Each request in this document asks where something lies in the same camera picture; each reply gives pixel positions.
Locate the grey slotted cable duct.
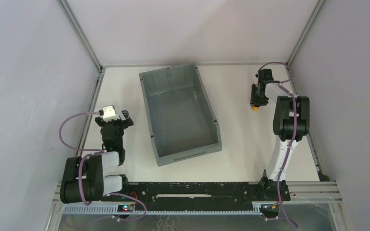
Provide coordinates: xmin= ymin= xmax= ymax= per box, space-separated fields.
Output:
xmin=63 ymin=204 xmax=262 ymax=215

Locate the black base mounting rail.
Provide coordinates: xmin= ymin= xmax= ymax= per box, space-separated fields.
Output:
xmin=103 ymin=181 xmax=291 ymax=213

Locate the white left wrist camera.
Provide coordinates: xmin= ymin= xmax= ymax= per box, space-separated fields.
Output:
xmin=102 ymin=105 xmax=120 ymax=122

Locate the aluminium frame profile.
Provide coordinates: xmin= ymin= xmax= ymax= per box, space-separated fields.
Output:
xmin=44 ymin=0 xmax=354 ymax=231

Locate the grey plastic bin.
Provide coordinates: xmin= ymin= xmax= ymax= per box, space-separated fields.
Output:
xmin=139 ymin=63 xmax=222 ymax=167

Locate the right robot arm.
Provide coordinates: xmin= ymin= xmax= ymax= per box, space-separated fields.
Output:
xmin=250 ymin=68 xmax=310 ymax=201

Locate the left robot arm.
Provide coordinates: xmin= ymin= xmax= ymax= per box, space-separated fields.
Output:
xmin=59 ymin=106 xmax=133 ymax=205

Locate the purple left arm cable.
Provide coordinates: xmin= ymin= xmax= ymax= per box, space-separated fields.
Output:
xmin=59 ymin=111 xmax=148 ymax=222

